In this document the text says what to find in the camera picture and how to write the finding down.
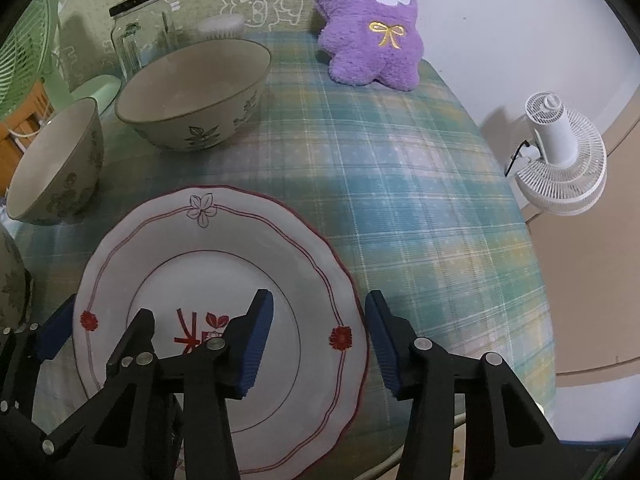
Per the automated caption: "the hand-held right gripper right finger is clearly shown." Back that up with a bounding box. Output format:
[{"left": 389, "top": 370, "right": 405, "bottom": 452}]
[{"left": 365, "top": 291, "right": 576, "bottom": 480}]

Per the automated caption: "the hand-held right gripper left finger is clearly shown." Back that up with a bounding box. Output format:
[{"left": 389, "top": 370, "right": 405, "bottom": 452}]
[{"left": 30, "top": 289, "right": 274, "bottom": 480}]

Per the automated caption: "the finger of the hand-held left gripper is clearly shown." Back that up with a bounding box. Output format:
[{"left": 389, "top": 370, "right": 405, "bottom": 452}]
[{"left": 0, "top": 296, "right": 77, "bottom": 436}]

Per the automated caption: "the white plate with red rim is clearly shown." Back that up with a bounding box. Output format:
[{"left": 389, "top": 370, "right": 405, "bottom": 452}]
[{"left": 72, "top": 186, "right": 370, "bottom": 477}]

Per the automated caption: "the large floral ceramic bowl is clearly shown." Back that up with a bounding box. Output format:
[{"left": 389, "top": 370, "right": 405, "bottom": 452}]
[{"left": 115, "top": 38, "right": 273, "bottom": 152}]

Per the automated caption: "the small floral ceramic bowl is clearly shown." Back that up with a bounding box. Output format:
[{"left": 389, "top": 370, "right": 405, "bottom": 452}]
[
  {"left": 6, "top": 97, "right": 105, "bottom": 226},
  {"left": 0, "top": 225, "right": 33, "bottom": 333}
]

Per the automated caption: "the plaid tablecloth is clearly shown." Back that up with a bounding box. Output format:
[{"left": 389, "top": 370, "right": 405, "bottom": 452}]
[{"left": 0, "top": 30, "right": 558, "bottom": 480}]

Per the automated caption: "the beige wooden board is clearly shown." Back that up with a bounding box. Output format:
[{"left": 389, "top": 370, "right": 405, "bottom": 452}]
[{"left": 520, "top": 110, "right": 640, "bottom": 376}]

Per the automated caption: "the wooden furniture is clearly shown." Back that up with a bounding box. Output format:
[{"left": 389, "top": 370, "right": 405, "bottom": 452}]
[{"left": 0, "top": 85, "right": 56, "bottom": 196}]

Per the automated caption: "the white clip fan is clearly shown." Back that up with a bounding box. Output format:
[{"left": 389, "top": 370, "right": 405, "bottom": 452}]
[{"left": 515, "top": 91, "right": 608, "bottom": 217}]

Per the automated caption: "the green desk fan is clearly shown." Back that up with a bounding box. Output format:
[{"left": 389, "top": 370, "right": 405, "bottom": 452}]
[{"left": 0, "top": 0, "right": 123, "bottom": 121}]

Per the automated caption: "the purple plush toy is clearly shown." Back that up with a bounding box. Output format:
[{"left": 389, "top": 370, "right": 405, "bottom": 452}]
[{"left": 314, "top": 0, "right": 426, "bottom": 92}]

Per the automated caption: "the glass jar with black lid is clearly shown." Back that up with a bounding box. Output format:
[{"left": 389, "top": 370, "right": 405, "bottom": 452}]
[{"left": 108, "top": 0, "right": 177, "bottom": 83}]

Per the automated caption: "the cotton swab container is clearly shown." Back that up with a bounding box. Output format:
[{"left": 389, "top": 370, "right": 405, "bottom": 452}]
[{"left": 196, "top": 15, "right": 246, "bottom": 42}]

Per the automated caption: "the white fan cable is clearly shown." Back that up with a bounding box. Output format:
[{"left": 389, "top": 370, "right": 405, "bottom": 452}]
[{"left": 0, "top": 105, "right": 53, "bottom": 140}]

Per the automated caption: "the black fan cable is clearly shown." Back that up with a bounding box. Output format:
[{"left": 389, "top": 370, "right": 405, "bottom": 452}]
[{"left": 504, "top": 140, "right": 541, "bottom": 178}]

